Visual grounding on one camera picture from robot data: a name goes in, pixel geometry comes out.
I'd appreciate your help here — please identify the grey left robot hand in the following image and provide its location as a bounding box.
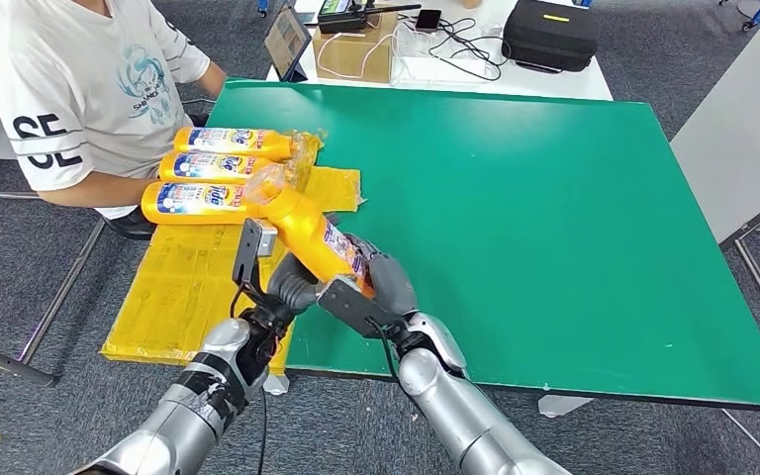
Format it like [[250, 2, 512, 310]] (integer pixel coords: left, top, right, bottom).
[[266, 251, 329, 314]]

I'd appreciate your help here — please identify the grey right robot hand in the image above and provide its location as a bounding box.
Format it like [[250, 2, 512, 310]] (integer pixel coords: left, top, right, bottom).
[[346, 235, 420, 323]]

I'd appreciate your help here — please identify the orange detergent bottle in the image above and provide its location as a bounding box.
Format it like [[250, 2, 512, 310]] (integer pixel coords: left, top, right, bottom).
[[173, 126, 296, 162], [241, 163, 376, 301], [157, 150, 276, 185], [141, 181, 270, 227]]

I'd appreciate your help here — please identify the white table foot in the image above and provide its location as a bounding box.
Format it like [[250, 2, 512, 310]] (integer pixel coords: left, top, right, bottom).
[[261, 372, 291, 397], [536, 395, 598, 421]]

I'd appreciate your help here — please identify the yellow taped cardboard mat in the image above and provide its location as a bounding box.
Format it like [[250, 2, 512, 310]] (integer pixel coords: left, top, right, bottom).
[[100, 131, 363, 375]]

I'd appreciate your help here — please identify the green table board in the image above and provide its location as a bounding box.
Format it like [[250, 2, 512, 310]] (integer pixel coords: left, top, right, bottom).
[[205, 77, 760, 415]]

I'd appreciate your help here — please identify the clear plastic box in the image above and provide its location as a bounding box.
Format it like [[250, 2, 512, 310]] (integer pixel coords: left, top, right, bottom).
[[389, 22, 506, 87]]

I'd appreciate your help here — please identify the brown cardboard box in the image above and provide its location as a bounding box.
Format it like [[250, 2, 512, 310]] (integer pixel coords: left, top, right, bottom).
[[313, 11, 399, 84]]

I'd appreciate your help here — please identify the tablet on stand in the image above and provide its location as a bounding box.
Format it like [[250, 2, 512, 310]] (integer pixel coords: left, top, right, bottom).
[[263, 3, 313, 84]]

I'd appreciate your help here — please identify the white table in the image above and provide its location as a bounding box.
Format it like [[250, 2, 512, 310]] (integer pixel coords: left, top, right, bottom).
[[266, 0, 614, 102]]

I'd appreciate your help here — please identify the black radio device with antenna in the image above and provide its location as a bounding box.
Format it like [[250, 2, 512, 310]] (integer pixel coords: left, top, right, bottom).
[[317, 0, 423, 35]]

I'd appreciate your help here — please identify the black carrying case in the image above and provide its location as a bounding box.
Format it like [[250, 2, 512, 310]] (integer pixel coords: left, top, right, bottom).
[[502, 0, 601, 74]]

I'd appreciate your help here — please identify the person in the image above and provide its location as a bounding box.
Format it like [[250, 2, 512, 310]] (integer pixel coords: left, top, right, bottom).
[[0, 0, 230, 240]]

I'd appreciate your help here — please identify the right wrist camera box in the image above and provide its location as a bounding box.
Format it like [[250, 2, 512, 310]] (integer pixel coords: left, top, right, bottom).
[[317, 276, 398, 338]]

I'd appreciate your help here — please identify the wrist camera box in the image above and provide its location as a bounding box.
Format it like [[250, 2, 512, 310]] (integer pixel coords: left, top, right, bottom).
[[317, 276, 398, 338], [232, 218, 280, 296]]

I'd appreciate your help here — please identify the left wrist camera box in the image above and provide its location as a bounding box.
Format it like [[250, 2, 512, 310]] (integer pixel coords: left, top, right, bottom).
[[232, 218, 280, 296]]

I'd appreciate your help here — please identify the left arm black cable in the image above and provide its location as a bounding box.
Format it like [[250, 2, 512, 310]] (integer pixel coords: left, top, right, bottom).
[[255, 386, 270, 475]]

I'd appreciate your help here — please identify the tangled black cable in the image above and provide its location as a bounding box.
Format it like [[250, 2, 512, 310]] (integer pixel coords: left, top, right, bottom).
[[398, 15, 509, 82]]

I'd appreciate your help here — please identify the white floor cable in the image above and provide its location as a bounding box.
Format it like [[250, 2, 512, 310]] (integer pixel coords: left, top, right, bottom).
[[720, 409, 760, 473]]

